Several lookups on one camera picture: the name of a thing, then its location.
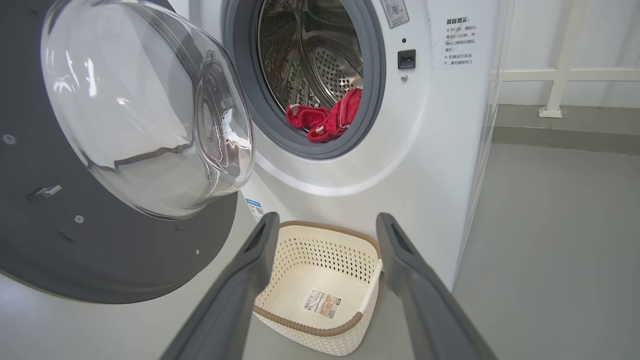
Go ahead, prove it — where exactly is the white front-load washing machine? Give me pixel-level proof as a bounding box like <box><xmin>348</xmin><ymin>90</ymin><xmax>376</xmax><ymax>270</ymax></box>
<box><xmin>165</xmin><ymin>0</ymin><xmax>516</xmax><ymax>291</ymax></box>

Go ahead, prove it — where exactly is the blue energy label sticker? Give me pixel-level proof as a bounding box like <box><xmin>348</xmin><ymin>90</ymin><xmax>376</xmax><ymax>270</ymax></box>
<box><xmin>245</xmin><ymin>198</ymin><xmax>266</xmax><ymax>223</ymax></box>

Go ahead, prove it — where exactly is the red and white garment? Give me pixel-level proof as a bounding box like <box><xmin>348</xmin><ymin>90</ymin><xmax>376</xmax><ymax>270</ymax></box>
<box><xmin>286</xmin><ymin>88</ymin><xmax>363</xmax><ymax>144</ymax></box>

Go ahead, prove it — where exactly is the white printed product label sticker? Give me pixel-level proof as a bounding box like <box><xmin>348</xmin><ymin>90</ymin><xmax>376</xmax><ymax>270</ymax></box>
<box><xmin>301</xmin><ymin>289</ymin><xmax>342</xmax><ymax>320</ymax></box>

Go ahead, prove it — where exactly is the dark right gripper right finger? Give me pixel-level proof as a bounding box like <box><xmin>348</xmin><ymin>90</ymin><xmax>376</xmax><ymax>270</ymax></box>
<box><xmin>376</xmin><ymin>212</ymin><xmax>498</xmax><ymax>360</ymax></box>

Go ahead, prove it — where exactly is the black round glass washer door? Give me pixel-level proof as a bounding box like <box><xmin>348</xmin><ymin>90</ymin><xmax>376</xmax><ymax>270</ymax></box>
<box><xmin>0</xmin><ymin>0</ymin><xmax>256</xmax><ymax>305</ymax></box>

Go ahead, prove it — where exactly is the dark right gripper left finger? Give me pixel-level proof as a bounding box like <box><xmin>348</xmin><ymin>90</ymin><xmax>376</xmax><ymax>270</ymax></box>
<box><xmin>160</xmin><ymin>212</ymin><xmax>281</xmax><ymax>360</ymax></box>

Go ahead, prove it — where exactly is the white metal railing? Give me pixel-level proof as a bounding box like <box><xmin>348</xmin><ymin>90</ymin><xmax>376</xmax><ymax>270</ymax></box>
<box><xmin>490</xmin><ymin>0</ymin><xmax>640</xmax><ymax>119</ymax></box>

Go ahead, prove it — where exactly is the cream perforated laundry basket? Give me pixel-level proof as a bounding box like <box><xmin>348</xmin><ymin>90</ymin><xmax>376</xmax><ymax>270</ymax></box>
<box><xmin>252</xmin><ymin>220</ymin><xmax>383</xmax><ymax>357</ymax></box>

